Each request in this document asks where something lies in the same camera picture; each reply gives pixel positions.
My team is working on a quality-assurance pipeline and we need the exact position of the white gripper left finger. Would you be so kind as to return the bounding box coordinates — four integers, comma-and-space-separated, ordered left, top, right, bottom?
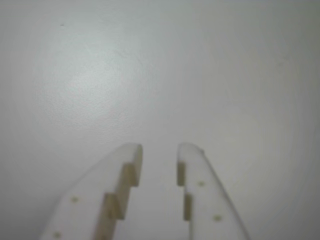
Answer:
39, 142, 144, 240

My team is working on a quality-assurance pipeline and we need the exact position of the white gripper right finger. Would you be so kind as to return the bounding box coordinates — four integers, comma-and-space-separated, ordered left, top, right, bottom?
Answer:
176, 142, 251, 240

